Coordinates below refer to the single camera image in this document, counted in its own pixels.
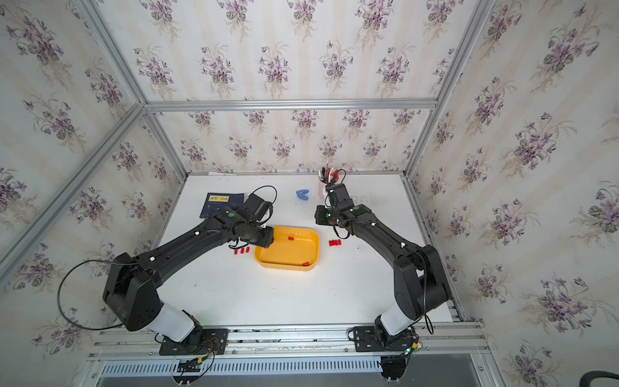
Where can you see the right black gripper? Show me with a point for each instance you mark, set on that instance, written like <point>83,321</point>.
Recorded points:
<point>318,215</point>

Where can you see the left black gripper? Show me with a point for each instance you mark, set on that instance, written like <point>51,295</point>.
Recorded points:
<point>268,238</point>

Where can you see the yellow plastic storage box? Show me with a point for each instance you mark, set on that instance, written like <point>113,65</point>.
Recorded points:
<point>290,255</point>

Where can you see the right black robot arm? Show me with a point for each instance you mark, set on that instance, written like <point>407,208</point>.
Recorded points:
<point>420,282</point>

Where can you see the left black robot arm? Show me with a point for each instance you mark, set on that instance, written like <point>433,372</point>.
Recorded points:
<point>131,290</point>

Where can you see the pink pen cup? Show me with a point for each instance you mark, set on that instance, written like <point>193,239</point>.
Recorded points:
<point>329,176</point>

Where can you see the blue plastic clip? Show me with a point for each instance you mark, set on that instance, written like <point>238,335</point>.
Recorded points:
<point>303,194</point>

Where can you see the dark blue notebook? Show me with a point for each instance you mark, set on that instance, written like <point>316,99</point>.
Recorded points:
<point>216,201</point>

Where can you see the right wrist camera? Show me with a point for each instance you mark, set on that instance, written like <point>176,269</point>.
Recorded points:
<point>338,197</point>

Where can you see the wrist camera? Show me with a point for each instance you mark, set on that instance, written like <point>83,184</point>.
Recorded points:
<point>338,197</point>
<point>256,205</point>

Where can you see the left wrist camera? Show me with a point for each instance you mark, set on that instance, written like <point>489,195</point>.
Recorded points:
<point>256,205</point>

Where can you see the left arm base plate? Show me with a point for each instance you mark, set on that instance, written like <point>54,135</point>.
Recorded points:
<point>200,341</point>

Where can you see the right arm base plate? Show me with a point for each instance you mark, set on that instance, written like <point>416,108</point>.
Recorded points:
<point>376,339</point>

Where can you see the aluminium front rail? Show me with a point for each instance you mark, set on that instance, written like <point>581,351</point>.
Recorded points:
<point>283,349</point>

